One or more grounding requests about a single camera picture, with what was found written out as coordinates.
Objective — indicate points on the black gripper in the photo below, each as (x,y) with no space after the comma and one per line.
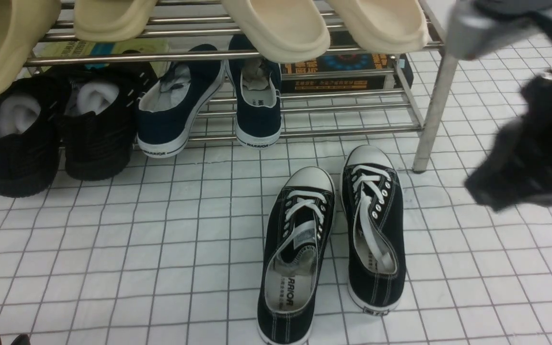
(518,169)

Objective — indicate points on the black canvas sneaker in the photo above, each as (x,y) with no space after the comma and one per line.
(372,200)
(297,234)

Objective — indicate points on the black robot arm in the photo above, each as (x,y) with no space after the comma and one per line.
(518,169)

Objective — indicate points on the stainless steel shoe rack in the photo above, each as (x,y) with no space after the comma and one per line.
(188,27)

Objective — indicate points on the black mesh shoe right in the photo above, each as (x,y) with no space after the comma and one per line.
(98,126)

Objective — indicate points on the black mesh shoe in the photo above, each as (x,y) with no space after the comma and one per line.
(98,126)
(29,139)

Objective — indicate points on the black mesh shoe left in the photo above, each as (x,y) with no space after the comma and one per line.
(29,139)

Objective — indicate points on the beige foam slipper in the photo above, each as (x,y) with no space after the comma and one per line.
(384,26)
(22,24)
(283,31)
(111,20)

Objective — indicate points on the dark box with blue print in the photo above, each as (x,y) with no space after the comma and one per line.
(339,73)

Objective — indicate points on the navy canvas sneaker right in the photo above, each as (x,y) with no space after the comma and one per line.
(257,84)

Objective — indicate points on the navy canvas sneaker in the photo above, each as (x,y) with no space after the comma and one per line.
(257,84)
(165,113)

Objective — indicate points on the navy canvas sneaker left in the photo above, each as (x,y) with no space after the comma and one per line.
(165,113)

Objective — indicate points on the yellow green book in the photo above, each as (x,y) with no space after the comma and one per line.
(85,48)

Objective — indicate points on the beige foam slipper far left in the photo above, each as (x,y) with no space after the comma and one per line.
(22,24)

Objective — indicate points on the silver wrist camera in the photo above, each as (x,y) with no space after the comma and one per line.
(478,27)

